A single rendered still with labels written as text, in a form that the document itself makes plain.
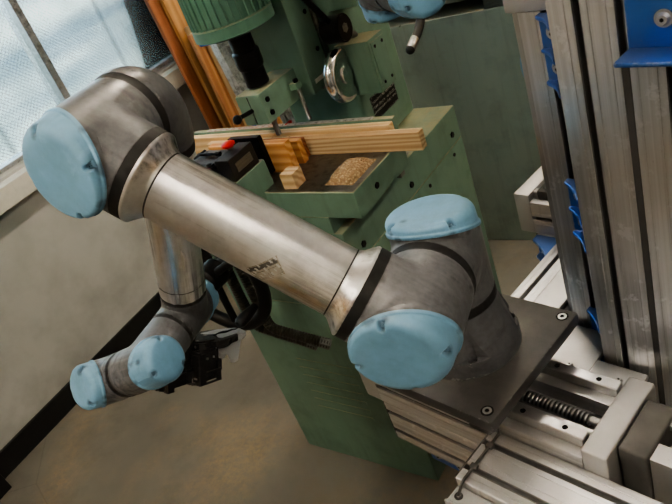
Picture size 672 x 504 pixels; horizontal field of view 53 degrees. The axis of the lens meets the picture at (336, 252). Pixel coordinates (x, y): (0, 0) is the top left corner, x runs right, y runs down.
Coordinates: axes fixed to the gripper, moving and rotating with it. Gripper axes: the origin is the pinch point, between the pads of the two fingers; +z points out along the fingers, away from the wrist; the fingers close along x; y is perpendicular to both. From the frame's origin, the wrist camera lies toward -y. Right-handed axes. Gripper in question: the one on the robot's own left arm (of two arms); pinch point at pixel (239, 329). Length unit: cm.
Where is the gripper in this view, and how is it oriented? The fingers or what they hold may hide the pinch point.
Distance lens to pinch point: 135.1
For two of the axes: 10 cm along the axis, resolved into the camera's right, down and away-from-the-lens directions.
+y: 0.2, 9.9, 1.2
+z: 6.0, -1.1, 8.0
